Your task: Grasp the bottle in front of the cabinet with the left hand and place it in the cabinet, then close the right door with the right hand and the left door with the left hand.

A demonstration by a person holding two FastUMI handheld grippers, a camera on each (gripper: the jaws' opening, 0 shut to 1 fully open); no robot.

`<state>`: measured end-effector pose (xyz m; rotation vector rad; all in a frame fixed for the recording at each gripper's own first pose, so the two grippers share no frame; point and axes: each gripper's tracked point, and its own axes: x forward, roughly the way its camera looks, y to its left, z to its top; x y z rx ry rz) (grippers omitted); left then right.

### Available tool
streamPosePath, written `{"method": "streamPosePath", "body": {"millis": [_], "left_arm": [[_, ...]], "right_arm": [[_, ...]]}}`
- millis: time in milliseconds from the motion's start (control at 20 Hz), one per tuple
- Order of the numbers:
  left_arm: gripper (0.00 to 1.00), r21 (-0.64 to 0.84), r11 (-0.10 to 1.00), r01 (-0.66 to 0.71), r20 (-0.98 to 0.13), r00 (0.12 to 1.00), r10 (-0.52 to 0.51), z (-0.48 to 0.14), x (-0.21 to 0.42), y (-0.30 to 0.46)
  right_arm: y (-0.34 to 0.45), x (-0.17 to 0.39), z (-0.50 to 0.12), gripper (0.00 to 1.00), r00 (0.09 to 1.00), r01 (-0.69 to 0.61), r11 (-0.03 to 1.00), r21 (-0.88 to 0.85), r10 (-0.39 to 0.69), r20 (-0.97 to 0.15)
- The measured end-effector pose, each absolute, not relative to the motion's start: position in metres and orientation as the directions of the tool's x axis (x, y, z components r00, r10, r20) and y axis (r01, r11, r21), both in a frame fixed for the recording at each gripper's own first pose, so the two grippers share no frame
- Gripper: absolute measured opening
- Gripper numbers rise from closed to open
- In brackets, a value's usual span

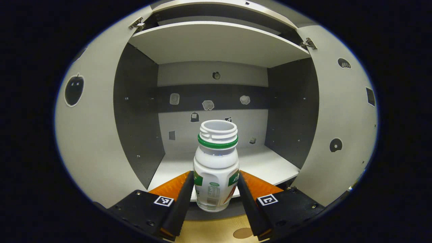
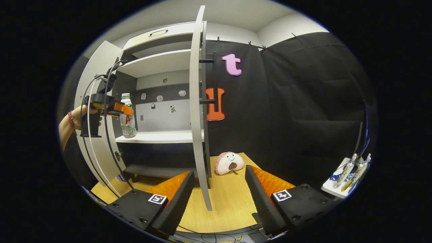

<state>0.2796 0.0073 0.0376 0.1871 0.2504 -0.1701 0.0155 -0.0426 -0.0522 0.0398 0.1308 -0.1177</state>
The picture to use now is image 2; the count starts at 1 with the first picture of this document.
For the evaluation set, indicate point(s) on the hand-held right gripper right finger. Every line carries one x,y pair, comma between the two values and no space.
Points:
261,202

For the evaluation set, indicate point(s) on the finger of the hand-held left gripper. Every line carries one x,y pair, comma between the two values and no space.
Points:
123,110

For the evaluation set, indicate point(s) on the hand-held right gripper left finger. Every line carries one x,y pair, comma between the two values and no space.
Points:
175,209

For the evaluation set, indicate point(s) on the clear plastic drink bottle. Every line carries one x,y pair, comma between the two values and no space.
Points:
129,126

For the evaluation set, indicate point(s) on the white cabinet door round stickers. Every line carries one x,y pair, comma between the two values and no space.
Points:
195,118

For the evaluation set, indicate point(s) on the white open-front cabinet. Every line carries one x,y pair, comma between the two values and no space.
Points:
158,116

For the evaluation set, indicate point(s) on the white cabinet shelf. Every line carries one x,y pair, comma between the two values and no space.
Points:
158,136
158,64

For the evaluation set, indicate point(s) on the pink plush toy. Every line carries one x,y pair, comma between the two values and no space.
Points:
227,163

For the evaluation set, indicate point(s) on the small purple object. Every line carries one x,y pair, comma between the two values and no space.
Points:
121,178

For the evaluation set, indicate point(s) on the white tray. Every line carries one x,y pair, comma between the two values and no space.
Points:
329,190

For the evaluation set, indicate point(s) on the blue white packet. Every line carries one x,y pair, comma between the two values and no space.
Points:
335,177

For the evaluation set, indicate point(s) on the white cabinet flap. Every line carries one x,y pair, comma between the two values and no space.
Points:
162,37

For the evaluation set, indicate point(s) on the white squeeze bottle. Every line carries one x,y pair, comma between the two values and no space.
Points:
362,167
345,172

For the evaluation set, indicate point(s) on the black backdrop cloth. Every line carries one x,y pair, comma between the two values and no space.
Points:
303,108

